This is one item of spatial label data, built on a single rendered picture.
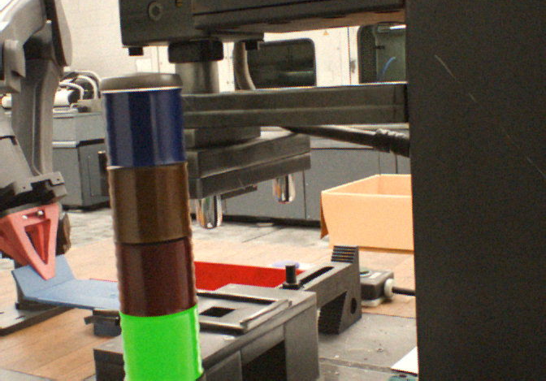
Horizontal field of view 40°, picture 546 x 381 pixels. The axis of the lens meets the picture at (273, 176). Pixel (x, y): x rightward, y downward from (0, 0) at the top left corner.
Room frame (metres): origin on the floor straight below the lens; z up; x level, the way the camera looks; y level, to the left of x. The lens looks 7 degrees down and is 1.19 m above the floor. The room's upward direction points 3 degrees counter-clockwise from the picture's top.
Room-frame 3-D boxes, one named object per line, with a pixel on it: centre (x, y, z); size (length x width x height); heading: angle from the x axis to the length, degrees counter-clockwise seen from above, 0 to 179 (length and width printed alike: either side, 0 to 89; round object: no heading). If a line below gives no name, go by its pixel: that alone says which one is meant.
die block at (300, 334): (0.65, 0.06, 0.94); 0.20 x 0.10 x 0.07; 149
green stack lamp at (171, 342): (0.36, 0.06, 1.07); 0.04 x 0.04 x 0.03
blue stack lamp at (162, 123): (0.36, 0.06, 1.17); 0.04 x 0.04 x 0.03
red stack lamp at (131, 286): (0.36, 0.06, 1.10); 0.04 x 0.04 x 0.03
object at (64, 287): (0.74, 0.19, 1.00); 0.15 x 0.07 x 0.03; 58
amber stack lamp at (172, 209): (0.36, 0.06, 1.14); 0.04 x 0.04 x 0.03
